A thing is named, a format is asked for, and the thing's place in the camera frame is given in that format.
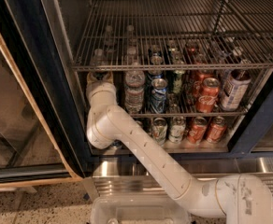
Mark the red coca-cola can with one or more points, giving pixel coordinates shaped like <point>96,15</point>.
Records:
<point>200,75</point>
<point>216,129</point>
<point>197,130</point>

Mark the red Coca-Cola can bottom right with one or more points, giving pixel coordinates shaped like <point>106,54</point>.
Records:
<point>216,129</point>

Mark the glass sliding fridge door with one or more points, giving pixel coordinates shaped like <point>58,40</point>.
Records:
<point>29,153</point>

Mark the white root beer can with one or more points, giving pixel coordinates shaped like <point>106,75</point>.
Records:
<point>234,89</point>

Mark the upper wire fridge shelf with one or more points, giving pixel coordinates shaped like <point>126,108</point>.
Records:
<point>238,34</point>

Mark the clear water bottle column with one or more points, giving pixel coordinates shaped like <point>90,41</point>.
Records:
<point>99,59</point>

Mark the clear water bottle front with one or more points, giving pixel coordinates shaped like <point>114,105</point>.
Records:
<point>134,82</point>

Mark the green can middle shelf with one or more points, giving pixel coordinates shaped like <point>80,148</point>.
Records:
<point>175,76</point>

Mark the blue pepsi can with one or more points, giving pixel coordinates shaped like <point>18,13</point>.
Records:
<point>155,72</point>
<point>117,144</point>

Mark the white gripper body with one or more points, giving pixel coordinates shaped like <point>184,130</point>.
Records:
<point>100,86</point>

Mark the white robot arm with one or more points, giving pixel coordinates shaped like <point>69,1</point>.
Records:
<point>240,199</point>

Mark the blue Pepsi can bottom left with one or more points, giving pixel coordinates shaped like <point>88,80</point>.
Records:
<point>117,144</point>

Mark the middle wire fridge shelf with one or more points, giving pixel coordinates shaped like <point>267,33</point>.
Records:
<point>181,109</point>

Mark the blue Pepsi can middle shelf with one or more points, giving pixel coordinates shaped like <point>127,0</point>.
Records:
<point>158,93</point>

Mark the blue Pepsi can behind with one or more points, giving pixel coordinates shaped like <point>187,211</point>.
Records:
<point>155,72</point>

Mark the clear plastic bin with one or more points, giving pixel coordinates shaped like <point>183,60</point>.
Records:
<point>138,209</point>

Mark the stainless fridge base grille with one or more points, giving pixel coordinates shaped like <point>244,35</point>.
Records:
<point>113,176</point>

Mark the red Coca-Cola can behind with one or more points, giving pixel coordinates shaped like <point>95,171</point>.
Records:
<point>200,75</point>

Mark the red Coca-Cola can middle shelf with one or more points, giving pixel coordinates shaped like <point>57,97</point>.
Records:
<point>208,94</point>

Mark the wire fridge shelf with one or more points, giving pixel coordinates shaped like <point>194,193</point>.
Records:
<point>181,109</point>
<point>238,34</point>

